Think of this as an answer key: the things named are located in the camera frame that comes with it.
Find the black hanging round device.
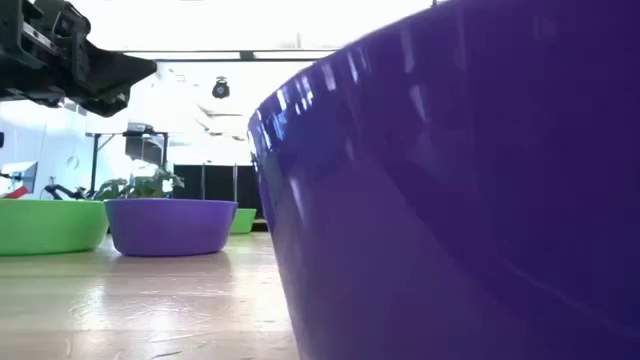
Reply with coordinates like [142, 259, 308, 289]
[211, 75, 231, 100]

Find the black partition panel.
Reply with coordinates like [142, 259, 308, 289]
[172, 163, 265, 221]

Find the black-legged background desk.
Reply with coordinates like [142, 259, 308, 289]
[84, 122, 171, 194]

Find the background computer monitor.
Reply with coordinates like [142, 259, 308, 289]
[0, 160, 39, 200]

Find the dark purple plastic bowl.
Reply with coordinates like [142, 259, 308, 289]
[246, 0, 640, 360]

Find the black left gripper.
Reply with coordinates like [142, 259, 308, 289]
[0, 0, 159, 119]

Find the green plastic bowl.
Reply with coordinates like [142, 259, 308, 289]
[0, 198, 110, 258]
[229, 207, 258, 236]

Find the green plant in white pot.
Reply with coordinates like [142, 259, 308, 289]
[92, 167, 186, 201]

